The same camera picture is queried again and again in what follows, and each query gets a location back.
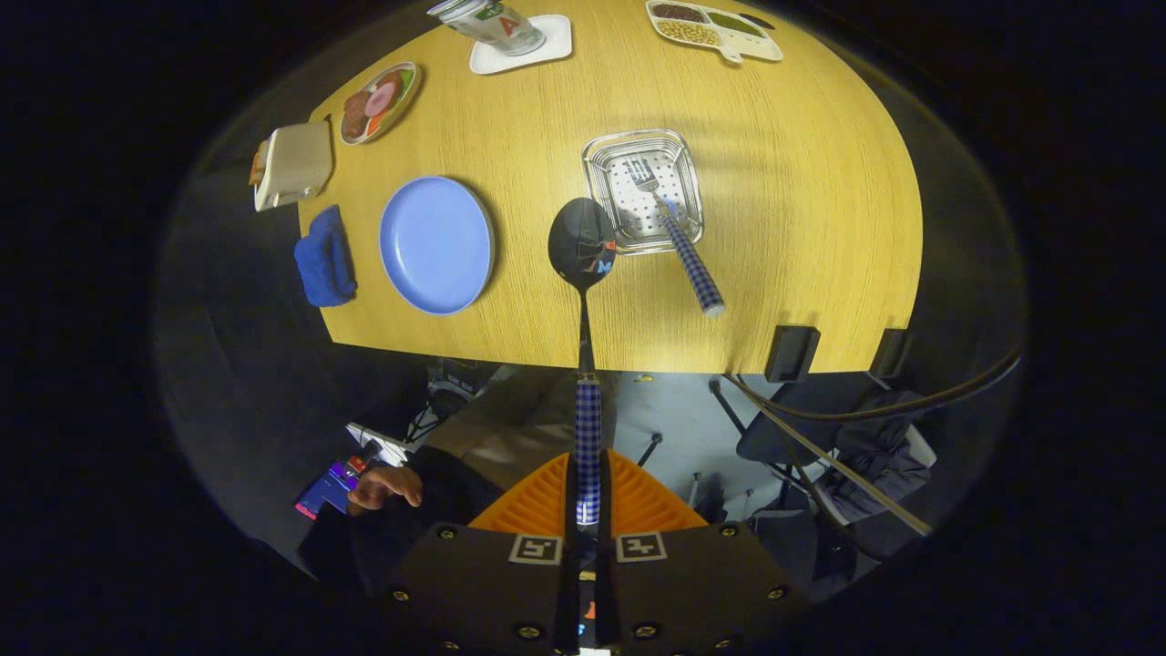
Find blue checked handle fork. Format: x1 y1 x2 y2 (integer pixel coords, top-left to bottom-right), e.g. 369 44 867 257
624 157 727 318

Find white toaster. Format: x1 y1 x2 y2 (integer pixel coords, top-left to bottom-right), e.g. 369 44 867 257
252 118 335 212

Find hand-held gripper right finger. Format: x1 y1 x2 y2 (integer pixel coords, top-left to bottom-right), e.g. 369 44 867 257
598 449 807 656

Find black chair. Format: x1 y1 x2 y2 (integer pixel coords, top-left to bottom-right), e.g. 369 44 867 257
736 374 939 561

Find blue folded cloth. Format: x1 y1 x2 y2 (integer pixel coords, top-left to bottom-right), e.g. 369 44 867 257
293 204 358 308

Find clear glass jar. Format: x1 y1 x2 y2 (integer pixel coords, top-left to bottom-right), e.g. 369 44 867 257
426 0 547 57

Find person's beige trouser leg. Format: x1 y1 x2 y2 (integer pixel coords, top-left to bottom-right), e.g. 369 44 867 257
428 364 620 493

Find grey jacket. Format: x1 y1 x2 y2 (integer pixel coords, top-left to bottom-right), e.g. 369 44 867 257
815 392 939 525

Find blue checked handle spoon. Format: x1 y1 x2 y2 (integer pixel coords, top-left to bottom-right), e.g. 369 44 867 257
547 197 618 529

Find metal wire cutlery basket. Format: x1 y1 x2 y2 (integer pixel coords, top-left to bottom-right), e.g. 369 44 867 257
582 128 705 256

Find black table clamp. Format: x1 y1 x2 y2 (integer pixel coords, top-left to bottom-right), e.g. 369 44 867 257
870 328 915 379
763 323 822 384

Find white flat object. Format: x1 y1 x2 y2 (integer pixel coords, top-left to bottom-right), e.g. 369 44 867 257
346 422 411 466

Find white divided bean dish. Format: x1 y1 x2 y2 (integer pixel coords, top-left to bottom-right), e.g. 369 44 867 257
645 0 784 65

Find thick dark cable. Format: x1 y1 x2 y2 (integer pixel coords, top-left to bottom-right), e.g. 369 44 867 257
724 351 1023 425

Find white square tray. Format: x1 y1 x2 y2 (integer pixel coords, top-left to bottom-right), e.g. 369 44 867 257
469 14 574 76

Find blue round plate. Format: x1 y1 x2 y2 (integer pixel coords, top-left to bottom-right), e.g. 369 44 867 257
378 176 496 316

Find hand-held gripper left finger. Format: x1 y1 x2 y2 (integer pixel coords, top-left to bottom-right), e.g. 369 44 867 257
387 449 580 656

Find plate of toy food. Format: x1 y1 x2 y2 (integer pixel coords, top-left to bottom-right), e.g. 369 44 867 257
339 61 422 146

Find thin beige rod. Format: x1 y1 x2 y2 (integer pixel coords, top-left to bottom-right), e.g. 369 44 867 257
747 392 935 538

